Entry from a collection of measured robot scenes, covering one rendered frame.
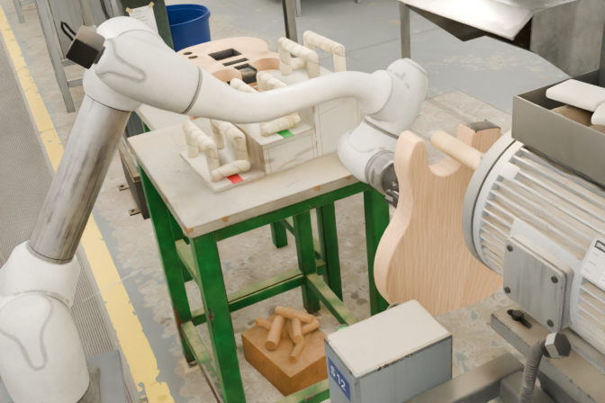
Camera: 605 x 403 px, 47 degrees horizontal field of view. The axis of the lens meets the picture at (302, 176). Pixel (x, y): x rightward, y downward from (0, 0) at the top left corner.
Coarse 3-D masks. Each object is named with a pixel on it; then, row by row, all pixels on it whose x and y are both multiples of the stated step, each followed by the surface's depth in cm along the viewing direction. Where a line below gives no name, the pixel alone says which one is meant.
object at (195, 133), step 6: (186, 126) 187; (192, 126) 186; (186, 132) 187; (192, 132) 184; (198, 132) 182; (192, 138) 184; (198, 138) 180; (204, 138) 178; (198, 144) 181; (204, 144) 176; (210, 144) 176
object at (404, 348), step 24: (384, 312) 102; (408, 312) 101; (336, 336) 98; (360, 336) 98; (384, 336) 97; (408, 336) 97; (432, 336) 97; (336, 360) 96; (360, 360) 94; (384, 360) 94; (408, 360) 95; (432, 360) 97; (336, 384) 100; (360, 384) 92; (384, 384) 94; (408, 384) 97; (432, 384) 99
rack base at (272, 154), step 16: (240, 128) 189; (256, 128) 188; (304, 128) 185; (256, 144) 182; (272, 144) 180; (288, 144) 182; (304, 144) 185; (256, 160) 186; (272, 160) 182; (288, 160) 184; (304, 160) 187
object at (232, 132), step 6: (210, 120) 193; (216, 120) 189; (216, 126) 189; (222, 126) 185; (228, 126) 184; (228, 132) 182; (234, 132) 180; (240, 132) 180; (234, 138) 179; (240, 138) 179
